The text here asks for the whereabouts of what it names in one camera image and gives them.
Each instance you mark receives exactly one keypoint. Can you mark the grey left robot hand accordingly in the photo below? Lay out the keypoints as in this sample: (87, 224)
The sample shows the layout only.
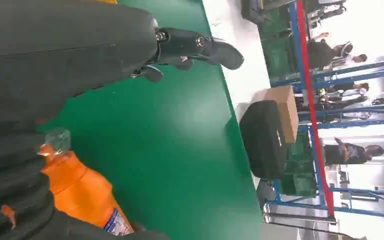
(62, 49)

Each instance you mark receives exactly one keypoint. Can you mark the blue metal rack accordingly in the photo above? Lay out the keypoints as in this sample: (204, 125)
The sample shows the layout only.
(296, 49)

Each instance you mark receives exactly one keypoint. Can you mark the green table mat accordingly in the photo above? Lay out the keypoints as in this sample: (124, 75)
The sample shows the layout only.
(165, 149)

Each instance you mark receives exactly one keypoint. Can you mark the cardboard box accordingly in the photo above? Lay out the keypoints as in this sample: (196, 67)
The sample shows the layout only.
(286, 109)

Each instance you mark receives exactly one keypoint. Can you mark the black zip case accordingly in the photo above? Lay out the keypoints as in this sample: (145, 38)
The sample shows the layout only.
(261, 142)

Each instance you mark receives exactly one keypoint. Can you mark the orange drink bottle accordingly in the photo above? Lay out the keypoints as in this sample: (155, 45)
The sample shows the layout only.
(79, 192)

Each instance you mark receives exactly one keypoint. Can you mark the red bar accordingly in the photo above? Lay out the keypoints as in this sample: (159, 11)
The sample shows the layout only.
(311, 106)

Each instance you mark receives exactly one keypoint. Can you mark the person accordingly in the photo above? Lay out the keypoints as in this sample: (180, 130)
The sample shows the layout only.
(321, 53)
(347, 154)
(347, 88)
(357, 59)
(341, 103)

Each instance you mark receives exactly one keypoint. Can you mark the white table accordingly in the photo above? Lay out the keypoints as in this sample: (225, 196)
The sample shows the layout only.
(238, 49)

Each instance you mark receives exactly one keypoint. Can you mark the green plastic crate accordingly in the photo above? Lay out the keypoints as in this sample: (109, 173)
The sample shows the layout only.
(278, 53)
(299, 179)

